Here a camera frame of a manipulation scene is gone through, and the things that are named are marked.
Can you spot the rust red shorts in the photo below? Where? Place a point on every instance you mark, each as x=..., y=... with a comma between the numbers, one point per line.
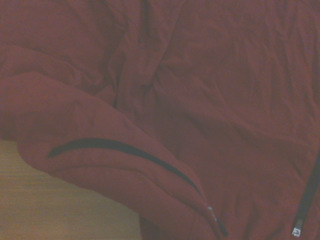
x=200, y=100

